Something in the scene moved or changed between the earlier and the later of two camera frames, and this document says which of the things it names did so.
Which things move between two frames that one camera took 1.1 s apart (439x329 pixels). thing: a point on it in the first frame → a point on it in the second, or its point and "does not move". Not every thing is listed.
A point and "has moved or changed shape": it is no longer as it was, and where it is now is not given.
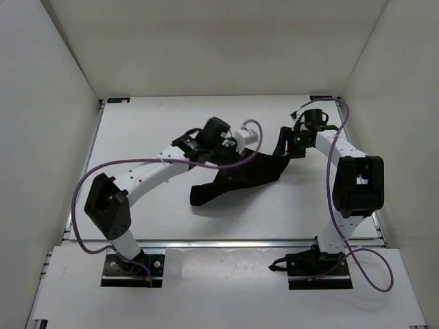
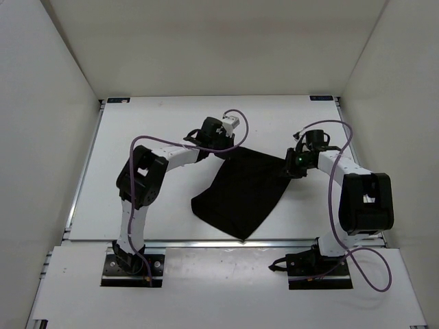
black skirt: [262, 168] has moved or changed shape
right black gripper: [284, 137] → [290, 169]
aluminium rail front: [230, 244] does not move
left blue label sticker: [119, 100] does not move
